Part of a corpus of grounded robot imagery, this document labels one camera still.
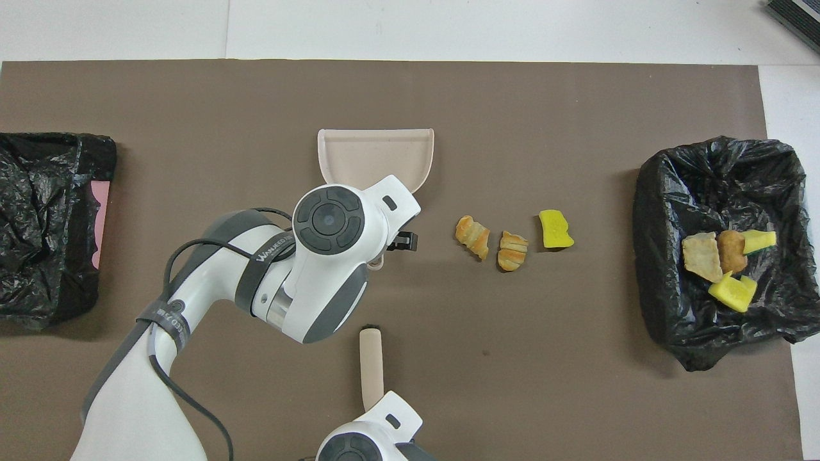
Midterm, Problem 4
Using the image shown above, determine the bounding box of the black bag over pink bin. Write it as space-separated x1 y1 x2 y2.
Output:
0 132 118 332

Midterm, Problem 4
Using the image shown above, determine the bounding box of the yellow green sponge piece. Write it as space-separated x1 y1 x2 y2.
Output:
742 230 777 255

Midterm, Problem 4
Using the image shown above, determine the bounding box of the pale bread chunk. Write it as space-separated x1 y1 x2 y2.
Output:
682 232 725 284

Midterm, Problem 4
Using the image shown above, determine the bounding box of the croissant piece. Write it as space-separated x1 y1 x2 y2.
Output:
498 230 530 272
455 215 491 261

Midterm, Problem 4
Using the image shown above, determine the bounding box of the notched yellow sponge piece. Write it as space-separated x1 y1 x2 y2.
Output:
708 271 758 313

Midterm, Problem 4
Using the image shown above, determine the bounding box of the beige hand brush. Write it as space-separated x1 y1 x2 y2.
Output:
360 325 385 414

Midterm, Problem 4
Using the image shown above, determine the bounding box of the plain yellow sponge piece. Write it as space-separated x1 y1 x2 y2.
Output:
538 209 575 250

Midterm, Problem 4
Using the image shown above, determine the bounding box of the brown bread roll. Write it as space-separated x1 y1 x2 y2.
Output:
716 230 748 275

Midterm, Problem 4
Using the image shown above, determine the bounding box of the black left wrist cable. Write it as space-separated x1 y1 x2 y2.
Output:
149 206 297 461

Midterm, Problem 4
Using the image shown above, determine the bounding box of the beige plastic dustpan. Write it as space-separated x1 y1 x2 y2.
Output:
317 128 435 268

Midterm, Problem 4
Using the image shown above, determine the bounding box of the brown paper mat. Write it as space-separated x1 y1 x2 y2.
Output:
0 60 805 461

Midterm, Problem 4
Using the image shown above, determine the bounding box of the black trash bag bin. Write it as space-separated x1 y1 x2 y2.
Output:
633 136 820 372

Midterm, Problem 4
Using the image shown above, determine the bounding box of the dark ribbed device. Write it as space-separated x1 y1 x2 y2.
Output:
762 0 820 55

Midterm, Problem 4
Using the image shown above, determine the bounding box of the pink plastic bin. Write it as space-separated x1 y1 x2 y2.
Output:
90 181 111 270

